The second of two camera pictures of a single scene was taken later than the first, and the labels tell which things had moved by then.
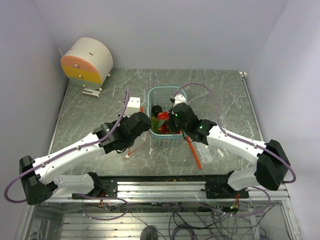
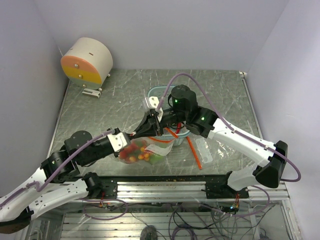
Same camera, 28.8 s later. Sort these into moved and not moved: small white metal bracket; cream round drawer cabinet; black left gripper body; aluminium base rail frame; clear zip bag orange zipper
Moved: clear zip bag orange zipper; black left gripper body
Not moved: cream round drawer cabinet; aluminium base rail frame; small white metal bracket
